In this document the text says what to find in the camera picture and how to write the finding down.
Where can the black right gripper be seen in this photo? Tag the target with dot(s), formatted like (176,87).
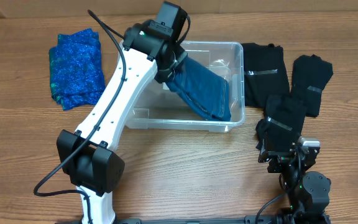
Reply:
(279,158)

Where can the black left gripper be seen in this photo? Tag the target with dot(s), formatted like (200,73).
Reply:
(169,69)

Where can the blue denim jeans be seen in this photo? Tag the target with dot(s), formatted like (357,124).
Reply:
(205,92)

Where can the black garment large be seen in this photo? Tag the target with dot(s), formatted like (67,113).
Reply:
(264,73)

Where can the blue sparkly garment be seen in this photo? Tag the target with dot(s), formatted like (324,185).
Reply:
(76,76)

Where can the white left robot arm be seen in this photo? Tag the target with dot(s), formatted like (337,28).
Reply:
(150,50)

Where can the clear plastic storage bin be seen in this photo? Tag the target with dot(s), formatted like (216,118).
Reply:
(159,108)

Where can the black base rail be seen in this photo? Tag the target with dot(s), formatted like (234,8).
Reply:
(194,221)

